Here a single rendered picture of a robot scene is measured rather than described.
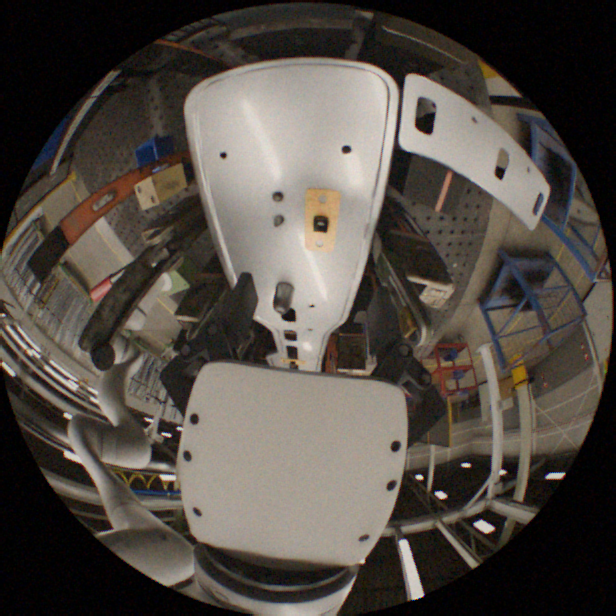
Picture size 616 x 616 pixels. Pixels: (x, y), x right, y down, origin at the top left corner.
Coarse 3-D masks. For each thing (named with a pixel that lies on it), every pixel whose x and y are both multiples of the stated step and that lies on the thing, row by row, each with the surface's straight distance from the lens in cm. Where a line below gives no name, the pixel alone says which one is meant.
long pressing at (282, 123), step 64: (256, 64) 24; (320, 64) 22; (192, 128) 25; (256, 128) 21; (320, 128) 20; (384, 128) 21; (256, 192) 22; (384, 192) 22; (256, 256) 27; (320, 256) 25; (256, 320) 40; (320, 320) 36
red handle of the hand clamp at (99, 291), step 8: (168, 248) 25; (160, 256) 25; (168, 256) 25; (128, 264) 28; (152, 264) 26; (120, 272) 28; (104, 280) 30; (112, 280) 29; (96, 288) 31; (104, 288) 30; (96, 296) 32
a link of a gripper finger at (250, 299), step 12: (240, 276) 12; (252, 276) 12; (240, 288) 11; (252, 288) 13; (228, 300) 11; (240, 300) 11; (252, 300) 13; (228, 312) 10; (240, 312) 11; (252, 312) 13; (228, 324) 11; (240, 324) 11; (228, 336) 11; (240, 336) 12; (180, 348) 12; (192, 348) 11; (204, 348) 11; (192, 360) 11; (204, 360) 12
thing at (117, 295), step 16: (144, 256) 23; (176, 256) 25; (128, 272) 22; (144, 272) 24; (160, 272) 24; (112, 288) 23; (128, 288) 23; (144, 288) 23; (112, 304) 22; (128, 304) 23; (96, 320) 22; (112, 320) 23; (80, 336) 24; (96, 336) 23; (112, 336) 23; (96, 352) 19; (112, 352) 20
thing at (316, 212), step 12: (312, 192) 20; (324, 192) 20; (336, 192) 20; (312, 204) 21; (324, 204) 21; (336, 204) 21; (312, 216) 21; (324, 216) 21; (336, 216) 21; (312, 228) 22; (324, 228) 21; (336, 228) 22; (312, 240) 23; (324, 240) 23
